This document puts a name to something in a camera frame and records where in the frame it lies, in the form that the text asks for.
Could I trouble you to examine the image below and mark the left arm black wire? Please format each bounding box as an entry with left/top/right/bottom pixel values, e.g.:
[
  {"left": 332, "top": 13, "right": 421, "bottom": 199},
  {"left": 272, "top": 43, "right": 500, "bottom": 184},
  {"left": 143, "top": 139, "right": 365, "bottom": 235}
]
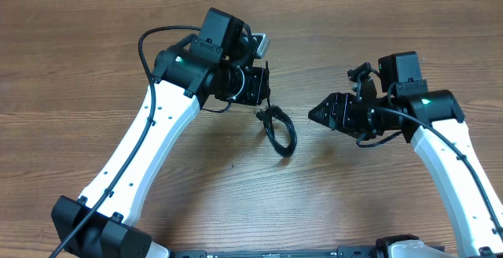
[{"left": 49, "top": 24, "right": 202, "bottom": 258}]

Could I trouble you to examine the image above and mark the black cable with USB plugs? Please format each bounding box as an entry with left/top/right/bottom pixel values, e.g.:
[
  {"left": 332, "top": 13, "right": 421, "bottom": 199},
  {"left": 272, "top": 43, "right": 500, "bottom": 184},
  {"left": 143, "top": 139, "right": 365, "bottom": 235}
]
[{"left": 255, "top": 105, "right": 298, "bottom": 158}]

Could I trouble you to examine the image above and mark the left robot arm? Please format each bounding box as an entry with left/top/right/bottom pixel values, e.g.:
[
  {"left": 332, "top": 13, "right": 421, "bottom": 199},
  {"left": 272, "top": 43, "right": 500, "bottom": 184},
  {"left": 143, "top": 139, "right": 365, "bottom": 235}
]
[{"left": 51, "top": 8, "right": 270, "bottom": 257}]

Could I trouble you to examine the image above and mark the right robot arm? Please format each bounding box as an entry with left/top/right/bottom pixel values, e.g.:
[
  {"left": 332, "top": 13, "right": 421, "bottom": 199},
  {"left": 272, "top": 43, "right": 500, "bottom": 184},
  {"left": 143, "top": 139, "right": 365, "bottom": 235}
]
[{"left": 308, "top": 51, "right": 502, "bottom": 257}]

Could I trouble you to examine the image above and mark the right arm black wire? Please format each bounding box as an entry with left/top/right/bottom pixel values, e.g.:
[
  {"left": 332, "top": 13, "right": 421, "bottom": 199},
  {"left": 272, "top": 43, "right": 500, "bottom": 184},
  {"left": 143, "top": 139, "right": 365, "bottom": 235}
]
[{"left": 355, "top": 106, "right": 503, "bottom": 235}]

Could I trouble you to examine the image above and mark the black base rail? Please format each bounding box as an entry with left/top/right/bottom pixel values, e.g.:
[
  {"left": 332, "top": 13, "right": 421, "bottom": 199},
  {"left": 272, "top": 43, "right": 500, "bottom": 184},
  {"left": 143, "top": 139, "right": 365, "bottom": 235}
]
[{"left": 168, "top": 245, "right": 447, "bottom": 258}]

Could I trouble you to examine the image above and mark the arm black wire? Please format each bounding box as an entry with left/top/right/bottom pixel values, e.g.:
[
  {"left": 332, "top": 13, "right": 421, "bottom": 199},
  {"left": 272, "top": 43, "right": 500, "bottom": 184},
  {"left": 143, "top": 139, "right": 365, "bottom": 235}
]
[
  {"left": 49, "top": 24, "right": 202, "bottom": 258},
  {"left": 355, "top": 106, "right": 503, "bottom": 235}
]

